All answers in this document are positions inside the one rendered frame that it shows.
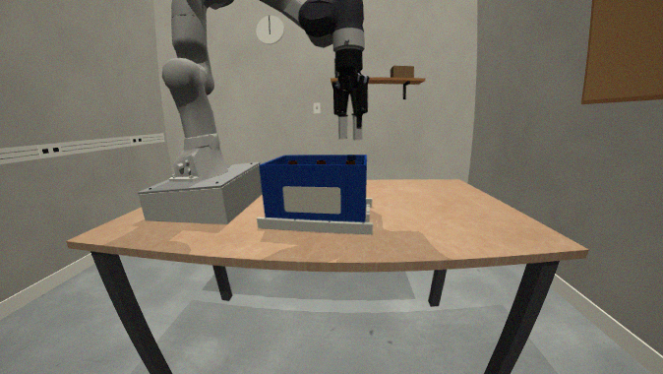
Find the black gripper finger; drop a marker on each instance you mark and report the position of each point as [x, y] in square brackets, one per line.
[340, 101]
[359, 99]

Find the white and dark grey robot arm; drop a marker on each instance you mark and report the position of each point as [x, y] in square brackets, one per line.
[326, 22]

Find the blue plastic crate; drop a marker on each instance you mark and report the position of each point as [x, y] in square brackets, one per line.
[334, 191]

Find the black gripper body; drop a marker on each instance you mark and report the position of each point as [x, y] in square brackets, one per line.
[348, 62]

